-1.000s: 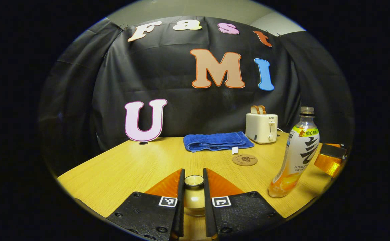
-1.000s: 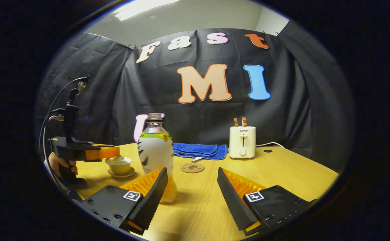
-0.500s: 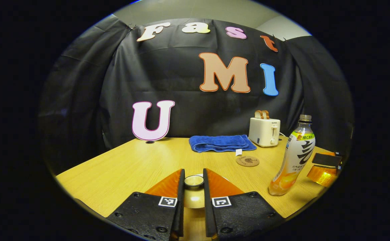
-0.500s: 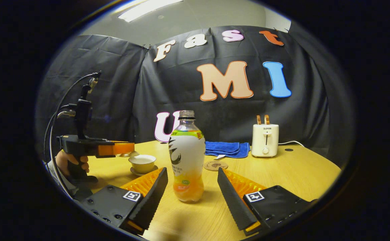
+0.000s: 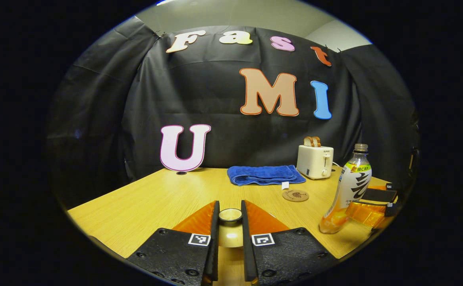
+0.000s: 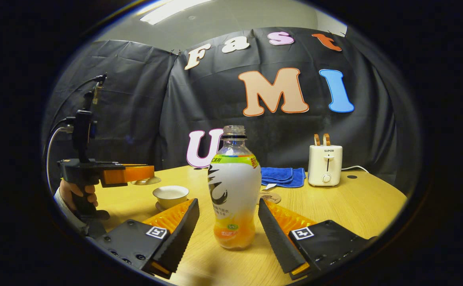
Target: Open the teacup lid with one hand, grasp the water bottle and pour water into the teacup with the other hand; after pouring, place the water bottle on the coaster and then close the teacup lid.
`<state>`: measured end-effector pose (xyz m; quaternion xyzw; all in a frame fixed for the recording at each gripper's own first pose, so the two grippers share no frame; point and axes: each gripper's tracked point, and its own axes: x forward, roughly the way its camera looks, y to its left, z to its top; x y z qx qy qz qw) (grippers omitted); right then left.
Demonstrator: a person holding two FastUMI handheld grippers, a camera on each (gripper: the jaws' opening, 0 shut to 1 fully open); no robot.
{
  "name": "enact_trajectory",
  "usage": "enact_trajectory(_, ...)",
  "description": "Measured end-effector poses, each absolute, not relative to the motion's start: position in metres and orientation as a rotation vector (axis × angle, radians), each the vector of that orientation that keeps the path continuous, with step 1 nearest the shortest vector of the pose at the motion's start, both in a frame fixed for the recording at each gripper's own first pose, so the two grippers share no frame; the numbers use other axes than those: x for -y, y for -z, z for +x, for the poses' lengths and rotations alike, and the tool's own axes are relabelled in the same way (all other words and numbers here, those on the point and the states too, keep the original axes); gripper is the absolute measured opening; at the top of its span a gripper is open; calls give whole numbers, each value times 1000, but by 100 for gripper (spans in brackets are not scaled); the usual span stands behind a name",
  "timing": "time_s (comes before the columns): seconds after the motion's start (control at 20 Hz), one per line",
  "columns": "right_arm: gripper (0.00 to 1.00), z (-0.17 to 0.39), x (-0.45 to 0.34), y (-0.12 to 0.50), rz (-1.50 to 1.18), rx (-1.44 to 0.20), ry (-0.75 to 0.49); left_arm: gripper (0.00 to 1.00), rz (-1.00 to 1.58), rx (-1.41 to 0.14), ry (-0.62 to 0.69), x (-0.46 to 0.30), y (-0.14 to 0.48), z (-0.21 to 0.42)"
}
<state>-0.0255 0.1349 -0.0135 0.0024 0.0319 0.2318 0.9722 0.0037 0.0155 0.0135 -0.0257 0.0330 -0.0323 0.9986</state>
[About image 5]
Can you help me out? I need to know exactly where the cream teacup lid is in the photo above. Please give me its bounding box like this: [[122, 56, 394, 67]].
[[218, 208, 244, 249]]

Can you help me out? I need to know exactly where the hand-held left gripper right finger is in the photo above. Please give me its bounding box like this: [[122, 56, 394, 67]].
[[240, 199, 337, 286]]

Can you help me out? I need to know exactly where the folded blue towel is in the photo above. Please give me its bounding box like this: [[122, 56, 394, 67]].
[[227, 165, 307, 190]]

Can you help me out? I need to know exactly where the black backdrop cloth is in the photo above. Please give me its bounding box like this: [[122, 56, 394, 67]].
[[45, 16, 419, 207]]

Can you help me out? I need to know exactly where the round wooden coaster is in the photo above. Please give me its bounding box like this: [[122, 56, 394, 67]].
[[282, 189, 310, 203]]

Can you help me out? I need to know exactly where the white toaster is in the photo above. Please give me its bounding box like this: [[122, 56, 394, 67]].
[[297, 145, 334, 180]]

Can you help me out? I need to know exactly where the clear plastic water bottle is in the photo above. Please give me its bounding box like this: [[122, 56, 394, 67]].
[[319, 144, 372, 234]]

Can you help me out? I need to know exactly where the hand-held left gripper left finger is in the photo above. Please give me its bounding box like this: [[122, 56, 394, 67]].
[[126, 200, 221, 286]]

